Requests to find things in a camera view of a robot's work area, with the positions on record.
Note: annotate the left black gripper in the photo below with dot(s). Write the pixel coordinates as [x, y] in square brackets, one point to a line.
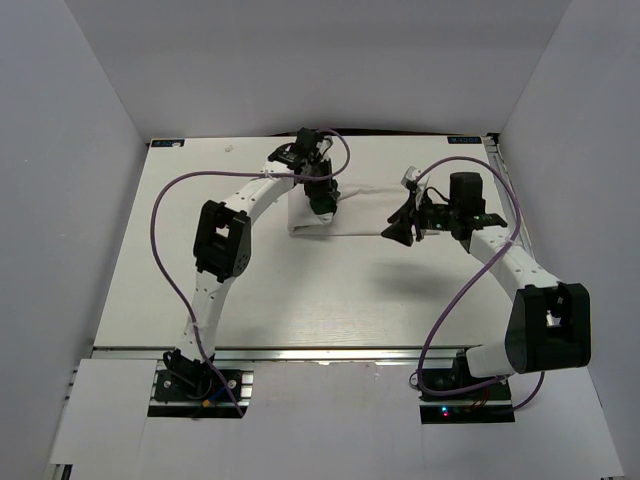
[326, 192]

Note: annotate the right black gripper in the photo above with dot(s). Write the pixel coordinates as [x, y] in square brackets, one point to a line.
[410, 214]

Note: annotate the white green raglan t-shirt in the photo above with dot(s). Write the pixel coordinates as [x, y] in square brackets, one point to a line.
[362, 210]

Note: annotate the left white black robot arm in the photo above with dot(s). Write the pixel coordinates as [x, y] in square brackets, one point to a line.
[223, 246]

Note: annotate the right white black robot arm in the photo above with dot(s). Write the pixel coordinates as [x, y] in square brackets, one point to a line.
[549, 327]

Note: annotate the right blue table label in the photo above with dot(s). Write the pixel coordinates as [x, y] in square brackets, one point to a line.
[464, 140]

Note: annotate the blue table label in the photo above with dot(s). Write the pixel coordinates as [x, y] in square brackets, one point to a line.
[464, 140]
[167, 143]

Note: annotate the left blue table label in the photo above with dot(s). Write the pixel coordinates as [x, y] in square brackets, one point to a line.
[167, 143]

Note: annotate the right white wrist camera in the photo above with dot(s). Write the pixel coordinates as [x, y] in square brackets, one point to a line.
[415, 181]

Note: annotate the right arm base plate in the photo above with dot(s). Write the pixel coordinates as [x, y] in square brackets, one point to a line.
[491, 404]

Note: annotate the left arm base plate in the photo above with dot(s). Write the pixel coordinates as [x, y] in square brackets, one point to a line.
[172, 397]

